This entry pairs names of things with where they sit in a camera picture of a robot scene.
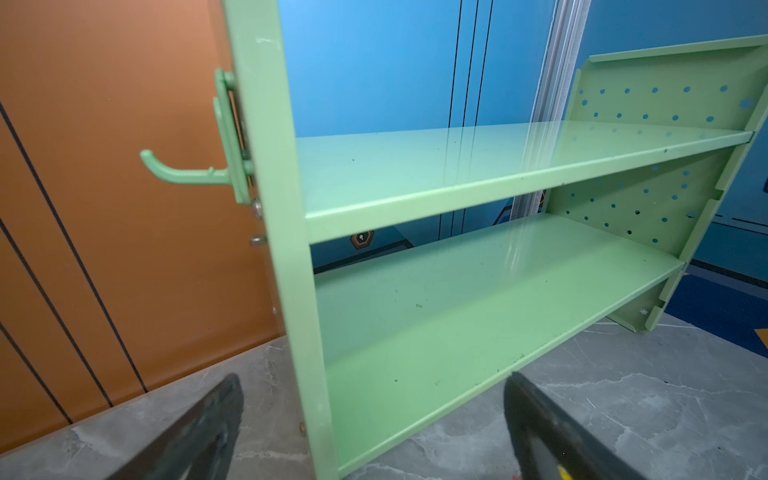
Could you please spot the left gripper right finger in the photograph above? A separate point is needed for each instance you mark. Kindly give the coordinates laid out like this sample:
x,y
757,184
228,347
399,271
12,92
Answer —
x,y
548,442

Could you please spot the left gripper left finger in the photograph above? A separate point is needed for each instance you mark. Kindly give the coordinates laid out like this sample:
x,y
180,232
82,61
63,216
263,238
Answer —
x,y
198,445

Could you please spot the green metal two-tier shelf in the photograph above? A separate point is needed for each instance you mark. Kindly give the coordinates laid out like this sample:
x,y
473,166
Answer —
x,y
417,269

